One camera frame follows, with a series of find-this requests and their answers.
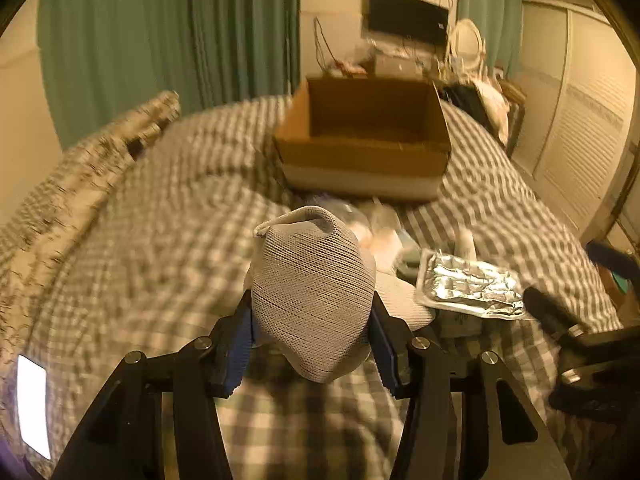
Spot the silver foil blister pack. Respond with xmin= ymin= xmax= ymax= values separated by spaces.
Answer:
xmin=414 ymin=249 xmax=529 ymax=321

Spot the white plush toy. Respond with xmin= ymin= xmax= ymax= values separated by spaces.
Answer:
xmin=347 ymin=221 xmax=402 ymax=274

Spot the grey knitted sock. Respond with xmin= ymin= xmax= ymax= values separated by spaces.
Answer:
xmin=245 ymin=206 xmax=376 ymax=384

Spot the clear plastic water bottle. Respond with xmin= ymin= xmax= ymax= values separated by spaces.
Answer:
xmin=305 ymin=194 xmax=372 ymax=243

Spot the grey checkered bed duvet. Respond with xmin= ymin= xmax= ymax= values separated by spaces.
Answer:
xmin=1 ymin=96 xmax=620 ymax=479

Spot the white louvered wardrobe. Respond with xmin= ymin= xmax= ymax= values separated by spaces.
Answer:
xmin=513 ymin=1 xmax=637 ymax=234

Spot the white coat on chair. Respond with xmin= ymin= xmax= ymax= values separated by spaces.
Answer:
xmin=472 ymin=78 xmax=510 ymax=145

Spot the floral patterned folded blanket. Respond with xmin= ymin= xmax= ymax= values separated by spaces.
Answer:
xmin=1 ymin=91 xmax=181 ymax=370

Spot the black jacket on chair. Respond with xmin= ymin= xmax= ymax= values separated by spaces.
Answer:
xmin=438 ymin=82 xmax=495 ymax=134

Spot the brown cardboard box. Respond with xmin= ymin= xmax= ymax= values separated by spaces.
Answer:
xmin=274 ymin=77 xmax=451 ymax=203

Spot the white oval vanity mirror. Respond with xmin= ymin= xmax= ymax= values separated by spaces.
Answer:
xmin=447 ymin=18 xmax=486 ymax=74

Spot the small green curtain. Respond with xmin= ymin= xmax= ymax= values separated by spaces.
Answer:
xmin=457 ymin=0 xmax=522 ymax=76

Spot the silver mini fridge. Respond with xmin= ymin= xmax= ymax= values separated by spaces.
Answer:
xmin=374 ymin=53 xmax=423 ymax=79

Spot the large green curtain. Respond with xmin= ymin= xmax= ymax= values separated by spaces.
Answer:
xmin=37 ymin=0 xmax=300 ymax=148

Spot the black wall television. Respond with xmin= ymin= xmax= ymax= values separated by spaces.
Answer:
xmin=368 ymin=0 xmax=449 ymax=47

